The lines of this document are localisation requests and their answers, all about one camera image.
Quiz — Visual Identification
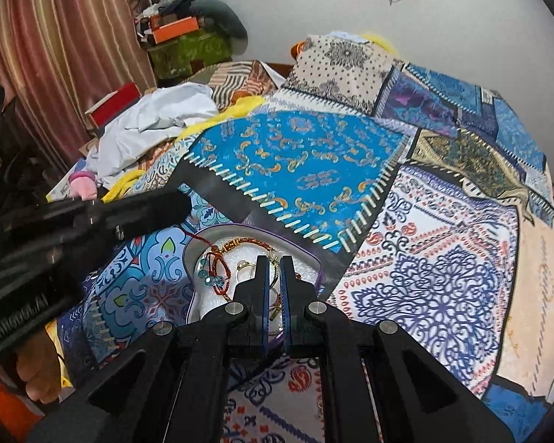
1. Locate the orange cloth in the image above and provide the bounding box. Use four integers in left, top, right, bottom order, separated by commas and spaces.
0, 369, 43, 441

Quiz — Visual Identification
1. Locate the yellow pillow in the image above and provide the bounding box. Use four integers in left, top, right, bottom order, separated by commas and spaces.
359, 29, 399, 52

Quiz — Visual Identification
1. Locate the patchwork printed blanket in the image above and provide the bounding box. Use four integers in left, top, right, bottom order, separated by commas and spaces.
58, 32, 554, 443

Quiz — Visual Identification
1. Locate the white cloth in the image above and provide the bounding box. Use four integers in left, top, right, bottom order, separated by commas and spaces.
85, 82, 221, 177

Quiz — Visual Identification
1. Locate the orange box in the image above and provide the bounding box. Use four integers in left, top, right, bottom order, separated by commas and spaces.
149, 16, 200, 43

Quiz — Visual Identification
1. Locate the heart-shaped tin box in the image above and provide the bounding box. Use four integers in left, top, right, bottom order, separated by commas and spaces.
182, 225, 326, 349

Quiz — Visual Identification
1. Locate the striped orange quilt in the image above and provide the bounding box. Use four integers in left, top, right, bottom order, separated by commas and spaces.
185, 59, 280, 108

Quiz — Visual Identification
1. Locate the red box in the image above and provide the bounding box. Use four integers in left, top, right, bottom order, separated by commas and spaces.
84, 81, 142, 131

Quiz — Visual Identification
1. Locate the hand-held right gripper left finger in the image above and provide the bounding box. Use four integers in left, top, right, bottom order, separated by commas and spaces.
25, 255, 271, 443

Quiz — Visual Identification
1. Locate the yellow cloth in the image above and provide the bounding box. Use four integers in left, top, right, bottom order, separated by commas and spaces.
100, 168, 146, 203

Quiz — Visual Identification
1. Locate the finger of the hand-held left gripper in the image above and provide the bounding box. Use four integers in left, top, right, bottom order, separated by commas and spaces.
41, 191, 192, 245

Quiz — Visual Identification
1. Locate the red cord bracelet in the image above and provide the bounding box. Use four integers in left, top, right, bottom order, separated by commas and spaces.
195, 235, 234, 297

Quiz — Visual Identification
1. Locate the striped brown curtain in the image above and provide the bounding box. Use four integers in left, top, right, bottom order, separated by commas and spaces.
0, 0, 158, 185

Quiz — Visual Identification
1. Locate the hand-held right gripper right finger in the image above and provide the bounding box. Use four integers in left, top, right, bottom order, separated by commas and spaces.
279, 255, 516, 443

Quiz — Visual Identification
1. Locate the grey cushion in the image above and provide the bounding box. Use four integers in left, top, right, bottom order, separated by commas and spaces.
189, 0, 249, 52

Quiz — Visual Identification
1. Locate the thin gold chain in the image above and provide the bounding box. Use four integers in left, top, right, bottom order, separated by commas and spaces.
267, 251, 301, 324

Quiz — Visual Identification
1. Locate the person's left hand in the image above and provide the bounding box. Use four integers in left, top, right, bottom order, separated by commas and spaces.
16, 332, 63, 404

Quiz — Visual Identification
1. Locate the pink plush toy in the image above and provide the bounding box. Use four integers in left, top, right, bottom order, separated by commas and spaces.
71, 171, 99, 202

